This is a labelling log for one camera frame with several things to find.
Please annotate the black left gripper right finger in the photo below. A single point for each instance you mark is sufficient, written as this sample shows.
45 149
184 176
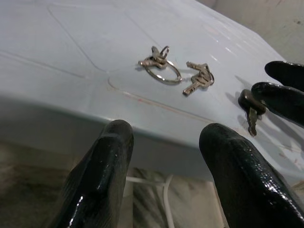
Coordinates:
240 175

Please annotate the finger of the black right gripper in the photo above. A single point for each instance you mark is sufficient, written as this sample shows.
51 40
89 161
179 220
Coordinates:
288 70
282 99

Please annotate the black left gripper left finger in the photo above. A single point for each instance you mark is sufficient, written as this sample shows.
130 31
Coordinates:
104 171

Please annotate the key with black head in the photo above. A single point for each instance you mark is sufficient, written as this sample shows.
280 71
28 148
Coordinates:
248 101

